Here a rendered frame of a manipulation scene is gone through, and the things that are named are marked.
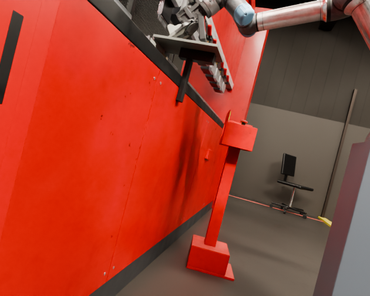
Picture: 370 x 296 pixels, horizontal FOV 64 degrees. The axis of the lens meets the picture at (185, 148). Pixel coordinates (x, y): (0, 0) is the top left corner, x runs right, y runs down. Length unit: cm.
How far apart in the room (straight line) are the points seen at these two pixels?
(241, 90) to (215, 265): 223
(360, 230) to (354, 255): 9
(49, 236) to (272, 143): 474
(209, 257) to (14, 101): 136
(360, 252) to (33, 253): 97
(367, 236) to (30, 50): 108
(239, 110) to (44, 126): 291
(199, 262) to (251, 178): 371
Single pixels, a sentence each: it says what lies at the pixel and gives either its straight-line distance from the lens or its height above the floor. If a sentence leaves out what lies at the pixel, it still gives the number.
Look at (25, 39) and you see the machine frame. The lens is 40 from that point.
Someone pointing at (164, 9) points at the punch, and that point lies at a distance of 135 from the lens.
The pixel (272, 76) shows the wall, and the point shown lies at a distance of 544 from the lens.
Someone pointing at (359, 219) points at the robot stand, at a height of 51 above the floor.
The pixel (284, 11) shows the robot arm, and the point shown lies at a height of 123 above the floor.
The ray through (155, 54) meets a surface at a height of 86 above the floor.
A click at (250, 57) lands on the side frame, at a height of 173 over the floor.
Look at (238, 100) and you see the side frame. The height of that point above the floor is 123.
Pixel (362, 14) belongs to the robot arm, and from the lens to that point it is 121.
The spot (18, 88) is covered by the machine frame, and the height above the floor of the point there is 62.
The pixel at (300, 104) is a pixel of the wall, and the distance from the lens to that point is 539.
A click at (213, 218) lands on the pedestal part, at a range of 163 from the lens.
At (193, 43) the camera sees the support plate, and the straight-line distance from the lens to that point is 119.
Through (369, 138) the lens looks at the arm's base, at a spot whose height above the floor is 79.
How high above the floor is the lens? 61
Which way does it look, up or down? 1 degrees down
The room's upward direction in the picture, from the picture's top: 14 degrees clockwise
